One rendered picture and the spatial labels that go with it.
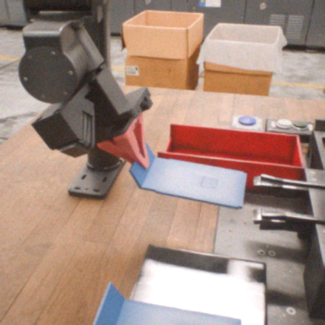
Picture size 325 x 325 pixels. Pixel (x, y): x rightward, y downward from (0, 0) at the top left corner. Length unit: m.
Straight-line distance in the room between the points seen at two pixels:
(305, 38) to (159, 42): 2.64
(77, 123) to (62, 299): 0.23
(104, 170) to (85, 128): 0.29
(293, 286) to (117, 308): 0.23
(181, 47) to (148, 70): 0.31
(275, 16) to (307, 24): 0.38
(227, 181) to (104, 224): 0.21
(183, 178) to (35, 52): 0.26
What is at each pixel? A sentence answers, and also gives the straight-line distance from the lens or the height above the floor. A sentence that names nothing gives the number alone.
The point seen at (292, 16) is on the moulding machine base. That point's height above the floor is 0.41.
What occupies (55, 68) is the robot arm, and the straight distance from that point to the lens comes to 0.38.
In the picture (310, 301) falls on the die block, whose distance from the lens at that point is 0.50.
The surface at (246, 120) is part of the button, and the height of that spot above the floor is 0.94.
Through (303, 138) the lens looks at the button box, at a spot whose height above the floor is 0.92.
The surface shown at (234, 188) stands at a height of 1.00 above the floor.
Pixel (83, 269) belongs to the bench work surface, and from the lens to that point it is 0.54.
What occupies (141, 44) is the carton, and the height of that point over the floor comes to 0.60.
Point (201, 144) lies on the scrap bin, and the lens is 0.76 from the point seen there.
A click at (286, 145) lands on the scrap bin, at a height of 0.94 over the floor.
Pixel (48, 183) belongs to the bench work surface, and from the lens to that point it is 0.71.
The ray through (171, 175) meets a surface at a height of 1.00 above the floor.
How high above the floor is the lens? 1.29
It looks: 32 degrees down
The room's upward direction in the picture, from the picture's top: straight up
